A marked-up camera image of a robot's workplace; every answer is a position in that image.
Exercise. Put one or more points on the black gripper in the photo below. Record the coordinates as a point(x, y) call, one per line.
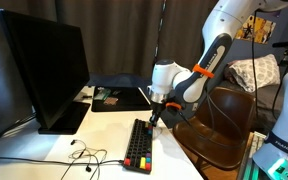
point(158, 110)

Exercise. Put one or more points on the black keyboard with colourful keys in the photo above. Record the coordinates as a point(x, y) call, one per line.
point(139, 146)

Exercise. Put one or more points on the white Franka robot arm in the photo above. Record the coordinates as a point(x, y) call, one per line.
point(217, 23)

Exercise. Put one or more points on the black monitor with rectangular base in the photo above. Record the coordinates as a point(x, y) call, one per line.
point(50, 63)

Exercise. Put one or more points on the brown square coaster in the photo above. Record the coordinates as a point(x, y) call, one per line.
point(110, 101)

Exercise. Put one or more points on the blue fabric cover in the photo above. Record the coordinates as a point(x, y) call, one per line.
point(120, 80)

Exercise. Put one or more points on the brown chair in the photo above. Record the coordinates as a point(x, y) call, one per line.
point(217, 133)

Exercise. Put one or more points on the black pen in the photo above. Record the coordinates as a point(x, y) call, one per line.
point(87, 96)

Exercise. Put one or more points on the robot mounting stand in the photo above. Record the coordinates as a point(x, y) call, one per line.
point(250, 153)

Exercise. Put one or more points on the patterned white pillow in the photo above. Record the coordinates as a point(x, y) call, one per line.
point(257, 71)

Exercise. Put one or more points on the yellow wall poster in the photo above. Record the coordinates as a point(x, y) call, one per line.
point(255, 30)

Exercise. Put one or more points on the black camera on stand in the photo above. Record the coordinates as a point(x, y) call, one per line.
point(284, 44)

